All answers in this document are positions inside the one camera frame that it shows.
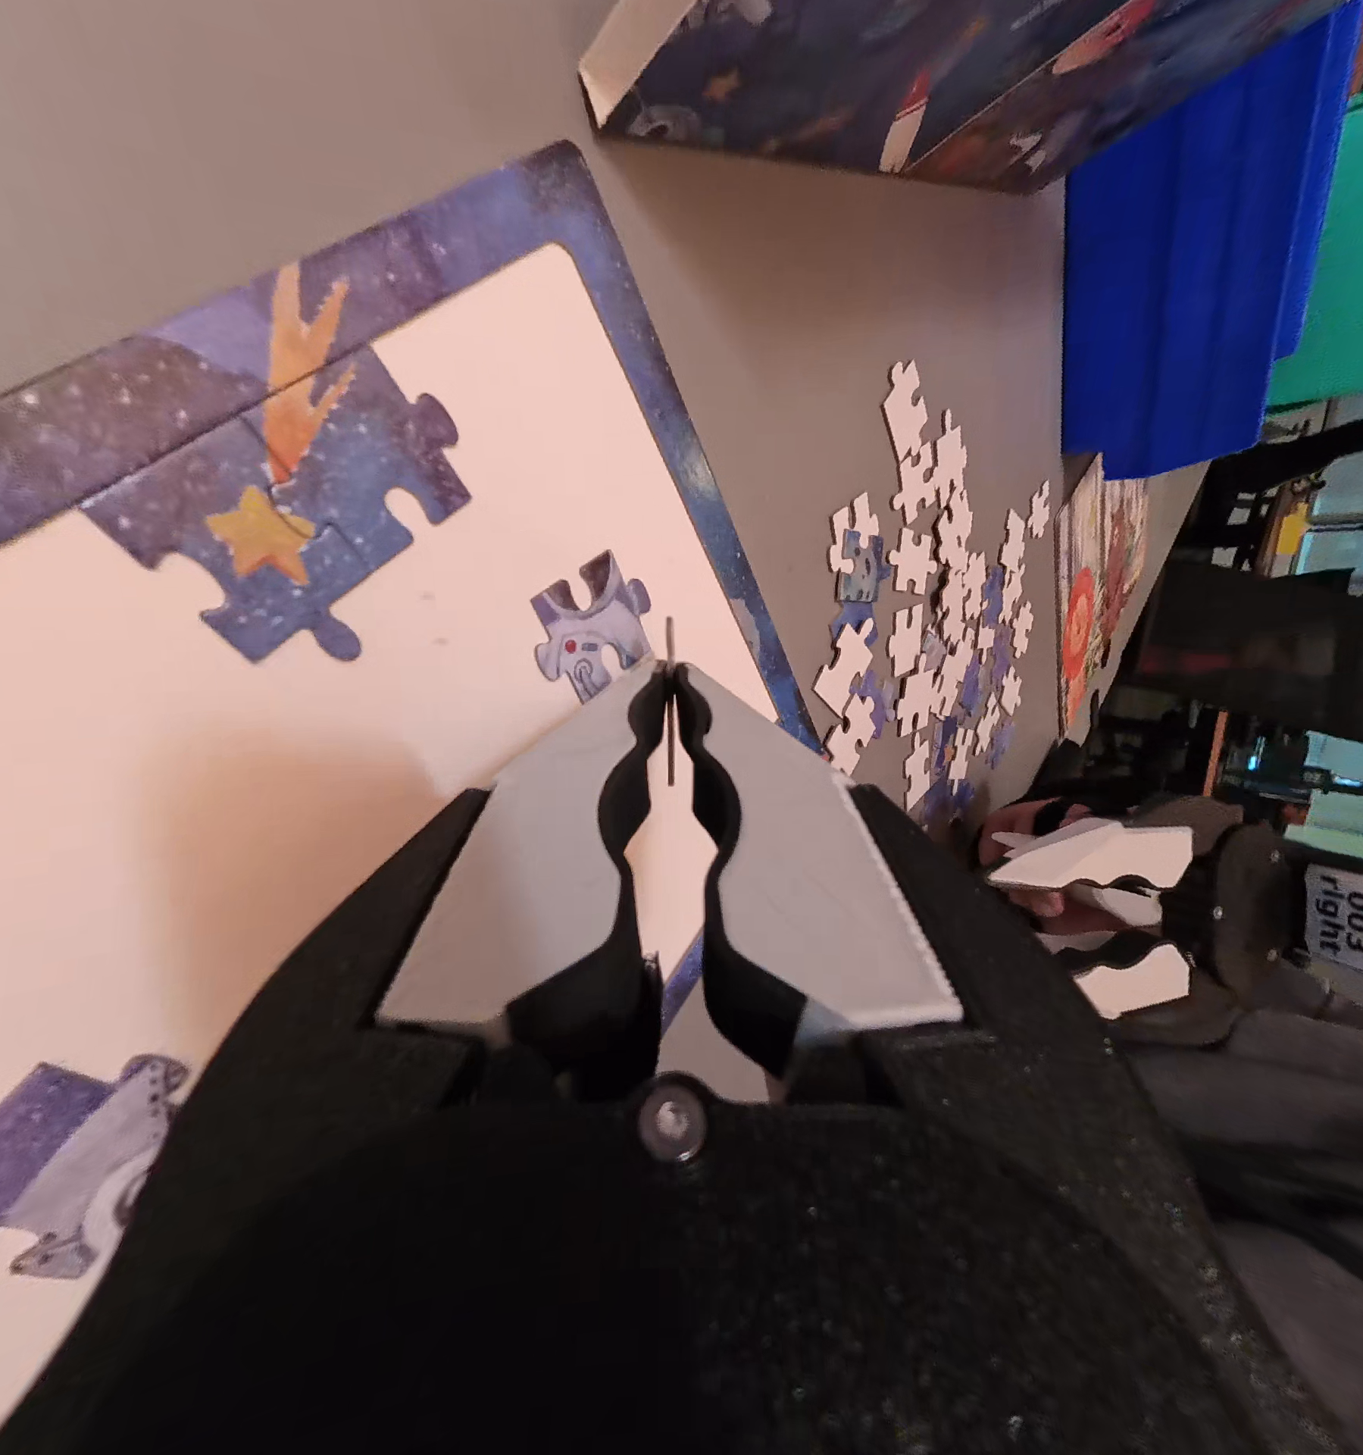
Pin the blue star puzzle piece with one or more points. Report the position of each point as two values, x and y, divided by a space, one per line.
249 568

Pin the pile of jigsaw puzzle pieces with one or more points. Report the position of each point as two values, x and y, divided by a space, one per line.
932 636

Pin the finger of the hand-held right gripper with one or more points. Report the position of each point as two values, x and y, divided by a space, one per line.
1142 979
1113 864

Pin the grey desk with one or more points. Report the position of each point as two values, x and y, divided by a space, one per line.
864 283

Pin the orange lion puzzle board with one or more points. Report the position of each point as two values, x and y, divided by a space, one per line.
1091 602

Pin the illustrated puzzle box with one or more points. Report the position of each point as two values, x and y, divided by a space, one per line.
864 79

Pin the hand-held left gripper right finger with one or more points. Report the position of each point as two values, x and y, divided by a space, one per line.
829 909

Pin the blue plastic bin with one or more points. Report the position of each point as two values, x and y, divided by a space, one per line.
1182 283

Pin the teal green panel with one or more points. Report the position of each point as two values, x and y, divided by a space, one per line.
1351 250

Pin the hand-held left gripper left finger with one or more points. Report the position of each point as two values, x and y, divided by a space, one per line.
511 897

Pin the person's right hand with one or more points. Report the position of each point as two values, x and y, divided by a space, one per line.
1023 829

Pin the blue framed puzzle board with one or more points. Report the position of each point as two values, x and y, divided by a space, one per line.
181 852

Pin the purple grey puzzle piece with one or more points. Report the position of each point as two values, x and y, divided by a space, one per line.
79 1159

